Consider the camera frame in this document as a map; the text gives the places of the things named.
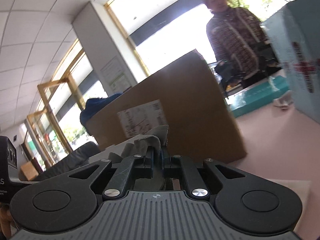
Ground grey cloth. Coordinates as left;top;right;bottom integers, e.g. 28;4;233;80
121;125;169;159

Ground white cloth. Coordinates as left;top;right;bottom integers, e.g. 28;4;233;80
270;179;312;233

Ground white corrugated plastic bin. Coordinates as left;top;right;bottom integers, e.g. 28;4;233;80
84;134;142;164

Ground black leather sofa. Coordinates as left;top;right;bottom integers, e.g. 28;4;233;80
32;141;100;181

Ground large brown cardboard box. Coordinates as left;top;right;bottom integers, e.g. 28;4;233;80
86;51;247;163

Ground blue cloth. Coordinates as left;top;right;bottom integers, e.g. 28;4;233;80
80;93;123;136

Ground teal flat box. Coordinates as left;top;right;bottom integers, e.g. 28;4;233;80
226;76;289;118

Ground person's handheld black gripper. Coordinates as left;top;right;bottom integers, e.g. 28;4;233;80
214;60;242;91

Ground crumpled white paper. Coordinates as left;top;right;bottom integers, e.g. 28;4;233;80
273;90;293;110

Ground person in plaid jacket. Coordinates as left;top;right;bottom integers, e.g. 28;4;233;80
202;0;281;88

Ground light blue printed box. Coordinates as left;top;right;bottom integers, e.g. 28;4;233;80
263;0;319;122

